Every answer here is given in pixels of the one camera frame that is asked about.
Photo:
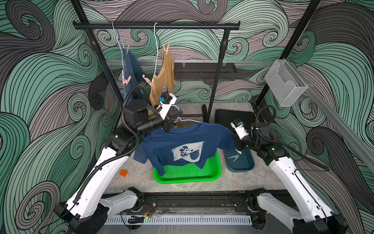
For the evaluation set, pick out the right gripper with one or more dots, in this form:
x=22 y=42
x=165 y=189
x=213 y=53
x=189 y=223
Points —
x=238 y=145

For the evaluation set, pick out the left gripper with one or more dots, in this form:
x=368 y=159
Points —
x=166 y=121

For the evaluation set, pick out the navy Mickey print t-shirt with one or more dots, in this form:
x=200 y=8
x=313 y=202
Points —
x=181 y=146

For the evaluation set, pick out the light blue wire hanger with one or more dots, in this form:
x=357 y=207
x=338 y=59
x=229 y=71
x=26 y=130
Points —
x=188 y=120

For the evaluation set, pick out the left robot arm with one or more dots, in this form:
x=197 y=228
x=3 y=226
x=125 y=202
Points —
x=86 y=211

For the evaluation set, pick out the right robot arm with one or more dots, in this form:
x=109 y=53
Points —
x=312 y=215

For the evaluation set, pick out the teal plastic tray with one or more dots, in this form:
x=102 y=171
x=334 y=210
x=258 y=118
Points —
x=239 y=162

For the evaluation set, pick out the black ribbed case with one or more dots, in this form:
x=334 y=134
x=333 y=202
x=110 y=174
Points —
x=226 y=117

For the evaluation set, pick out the pink clothespin on tan shirt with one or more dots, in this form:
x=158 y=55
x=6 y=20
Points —
x=147 y=80

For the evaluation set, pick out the tan cartoon print t-shirt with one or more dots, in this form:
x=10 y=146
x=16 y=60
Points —
x=165 y=78

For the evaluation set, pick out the green plastic basket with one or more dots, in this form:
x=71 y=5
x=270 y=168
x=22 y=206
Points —
x=190 y=172

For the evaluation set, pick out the orange small block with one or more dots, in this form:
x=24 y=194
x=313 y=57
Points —
x=123 y=172

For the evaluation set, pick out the slate blue t-shirt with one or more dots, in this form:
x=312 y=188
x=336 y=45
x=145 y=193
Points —
x=132 y=68

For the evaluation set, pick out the grey clothespin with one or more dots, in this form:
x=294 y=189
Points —
x=126 y=48

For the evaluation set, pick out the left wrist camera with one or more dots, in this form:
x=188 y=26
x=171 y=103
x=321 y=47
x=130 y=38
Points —
x=166 y=100

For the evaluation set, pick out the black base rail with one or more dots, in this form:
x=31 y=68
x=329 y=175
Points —
x=233 y=201

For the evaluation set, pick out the clear mesh wall bin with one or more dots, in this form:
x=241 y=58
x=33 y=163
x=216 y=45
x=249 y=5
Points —
x=286 y=82

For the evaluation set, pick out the white slotted cable duct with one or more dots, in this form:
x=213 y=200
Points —
x=203 y=219

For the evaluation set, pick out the white wire hanger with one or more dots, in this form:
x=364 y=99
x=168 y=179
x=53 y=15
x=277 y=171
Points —
x=156 y=47

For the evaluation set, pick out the black clothes rack frame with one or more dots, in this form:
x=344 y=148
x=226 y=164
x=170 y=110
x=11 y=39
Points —
x=226 y=27

